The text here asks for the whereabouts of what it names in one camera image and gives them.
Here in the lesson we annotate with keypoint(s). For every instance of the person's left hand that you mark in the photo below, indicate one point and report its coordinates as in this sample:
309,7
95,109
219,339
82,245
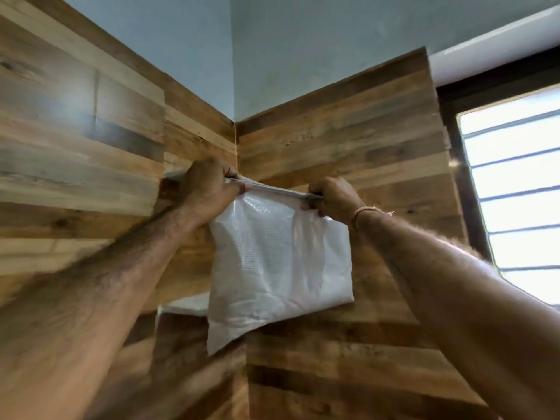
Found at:
204,188

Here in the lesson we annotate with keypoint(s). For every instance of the person's right hand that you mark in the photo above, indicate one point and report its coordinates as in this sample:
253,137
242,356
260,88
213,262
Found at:
337,199

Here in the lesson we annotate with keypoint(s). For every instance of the person's left thumb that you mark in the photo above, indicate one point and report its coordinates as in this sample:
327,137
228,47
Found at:
239,188

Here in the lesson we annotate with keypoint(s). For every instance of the person's right fingers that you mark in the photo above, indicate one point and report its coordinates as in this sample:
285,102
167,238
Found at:
316,195

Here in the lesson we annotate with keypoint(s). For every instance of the white plastic bag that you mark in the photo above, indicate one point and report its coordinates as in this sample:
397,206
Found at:
275,266

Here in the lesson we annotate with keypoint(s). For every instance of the person's right forearm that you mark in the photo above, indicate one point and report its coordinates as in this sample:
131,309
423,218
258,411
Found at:
463,310

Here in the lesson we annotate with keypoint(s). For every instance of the person's left forearm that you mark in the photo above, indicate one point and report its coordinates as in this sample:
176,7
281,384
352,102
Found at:
92,297

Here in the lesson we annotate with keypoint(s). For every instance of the dark framed window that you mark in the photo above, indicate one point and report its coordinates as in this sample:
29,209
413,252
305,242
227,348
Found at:
494,170

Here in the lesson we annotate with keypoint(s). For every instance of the horizontal window bars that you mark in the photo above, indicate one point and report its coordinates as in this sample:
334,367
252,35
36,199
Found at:
512,188

